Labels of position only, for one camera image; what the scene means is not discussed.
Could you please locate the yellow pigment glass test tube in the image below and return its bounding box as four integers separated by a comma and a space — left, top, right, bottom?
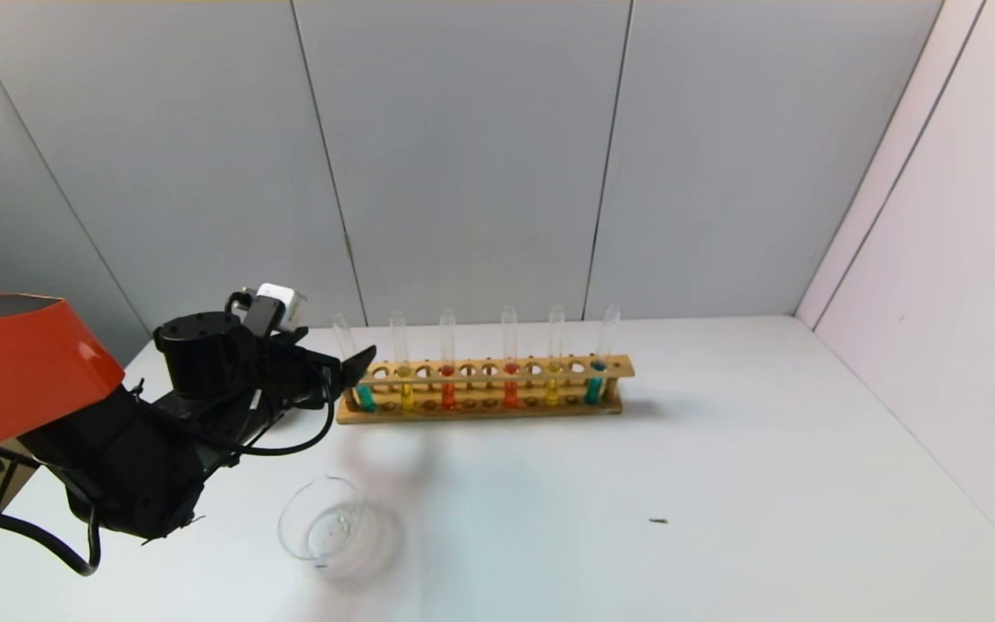
544, 304, 566, 408
390, 311, 416, 413

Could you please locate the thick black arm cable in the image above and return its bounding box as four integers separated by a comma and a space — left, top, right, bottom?
0, 501, 103, 577

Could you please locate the wooden test tube rack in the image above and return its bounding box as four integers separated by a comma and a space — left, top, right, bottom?
335, 354, 636, 425

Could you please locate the clear glass beaker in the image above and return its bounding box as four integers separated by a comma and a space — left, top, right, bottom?
278, 475, 367, 568

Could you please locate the blue pigment glass test tube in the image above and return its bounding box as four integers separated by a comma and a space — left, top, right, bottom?
584, 303, 621, 405
333, 313, 377, 413

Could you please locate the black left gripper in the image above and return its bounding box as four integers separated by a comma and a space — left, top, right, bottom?
259, 344, 377, 409

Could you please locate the thin black camera cable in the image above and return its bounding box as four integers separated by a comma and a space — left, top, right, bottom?
204, 367, 339, 457

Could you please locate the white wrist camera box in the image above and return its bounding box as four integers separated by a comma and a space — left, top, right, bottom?
243, 283, 307, 336

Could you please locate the orange pigment glass test tube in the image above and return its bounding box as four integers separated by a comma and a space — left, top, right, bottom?
440, 308, 458, 411
501, 305, 520, 409

